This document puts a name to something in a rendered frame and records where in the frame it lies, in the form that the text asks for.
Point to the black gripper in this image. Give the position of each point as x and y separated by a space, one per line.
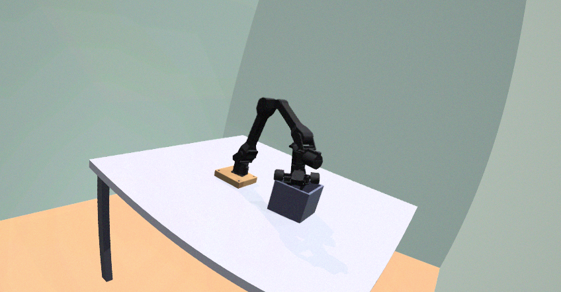
279 174

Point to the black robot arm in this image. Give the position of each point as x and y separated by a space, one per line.
301 135

